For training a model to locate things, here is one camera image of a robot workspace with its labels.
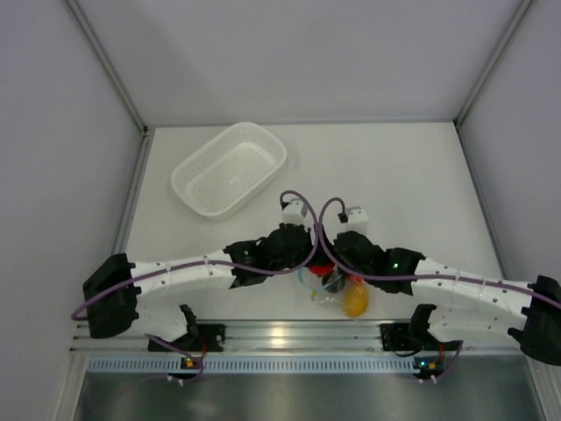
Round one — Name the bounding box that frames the dark fake food piece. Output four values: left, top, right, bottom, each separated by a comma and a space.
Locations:
322, 272, 346, 294

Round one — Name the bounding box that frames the red fake tomato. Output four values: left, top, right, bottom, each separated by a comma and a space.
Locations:
307, 263, 334, 277

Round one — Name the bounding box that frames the clear zip top bag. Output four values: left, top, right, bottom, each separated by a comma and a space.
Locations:
297, 268, 370, 319

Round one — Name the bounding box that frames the orange fake food piece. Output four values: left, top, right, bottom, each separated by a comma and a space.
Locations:
343, 282, 369, 318

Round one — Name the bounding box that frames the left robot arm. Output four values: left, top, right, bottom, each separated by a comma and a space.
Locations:
82, 224, 317, 351

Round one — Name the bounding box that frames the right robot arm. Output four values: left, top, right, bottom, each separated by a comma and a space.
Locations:
333, 232, 560, 366

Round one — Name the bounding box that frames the white perforated plastic basket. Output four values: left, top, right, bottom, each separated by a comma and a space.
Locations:
170, 122, 288, 220

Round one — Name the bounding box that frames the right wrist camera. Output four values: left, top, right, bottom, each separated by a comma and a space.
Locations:
337, 206, 369, 235

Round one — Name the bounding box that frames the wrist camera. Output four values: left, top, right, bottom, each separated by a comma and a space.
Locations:
337, 206, 369, 235
281, 198, 309, 226

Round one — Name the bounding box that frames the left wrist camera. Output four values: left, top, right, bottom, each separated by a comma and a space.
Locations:
281, 198, 309, 226

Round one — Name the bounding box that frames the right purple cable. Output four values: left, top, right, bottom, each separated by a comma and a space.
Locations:
317, 199, 561, 308

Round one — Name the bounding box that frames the aluminium mounting rail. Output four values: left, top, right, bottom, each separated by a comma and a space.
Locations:
69, 320, 522, 354

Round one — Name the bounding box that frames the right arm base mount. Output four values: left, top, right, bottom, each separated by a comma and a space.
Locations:
380, 323, 440, 353

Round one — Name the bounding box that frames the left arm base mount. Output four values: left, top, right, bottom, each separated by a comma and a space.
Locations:
146, 322, 226, 353

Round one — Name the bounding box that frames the slotted cable duct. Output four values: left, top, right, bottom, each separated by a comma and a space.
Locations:
88, 356, 439, 374

